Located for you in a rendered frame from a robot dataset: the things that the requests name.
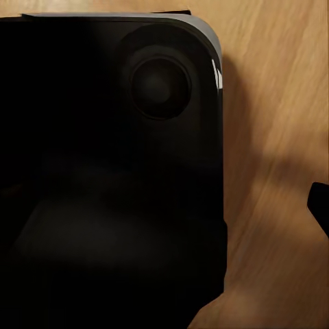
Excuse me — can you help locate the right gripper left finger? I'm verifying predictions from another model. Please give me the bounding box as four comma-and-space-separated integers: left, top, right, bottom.
0, 182, 36, 265

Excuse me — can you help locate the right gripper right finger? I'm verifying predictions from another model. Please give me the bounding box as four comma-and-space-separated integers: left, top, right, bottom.
307, 182, 329, 237

